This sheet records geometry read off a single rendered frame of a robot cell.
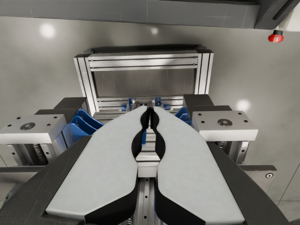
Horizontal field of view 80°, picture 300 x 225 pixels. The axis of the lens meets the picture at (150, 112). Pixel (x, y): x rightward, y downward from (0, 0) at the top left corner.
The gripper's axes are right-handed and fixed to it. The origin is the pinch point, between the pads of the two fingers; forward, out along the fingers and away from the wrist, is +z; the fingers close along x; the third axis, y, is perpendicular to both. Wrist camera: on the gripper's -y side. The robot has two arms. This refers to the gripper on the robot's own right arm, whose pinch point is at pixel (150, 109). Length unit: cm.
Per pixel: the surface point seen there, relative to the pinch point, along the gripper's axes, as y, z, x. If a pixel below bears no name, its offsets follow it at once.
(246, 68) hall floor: 31, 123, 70
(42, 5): -5.3, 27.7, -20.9
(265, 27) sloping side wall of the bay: -3.6, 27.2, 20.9
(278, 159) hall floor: 119, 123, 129
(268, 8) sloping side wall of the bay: -6.5, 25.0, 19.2
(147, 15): -4.5, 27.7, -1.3
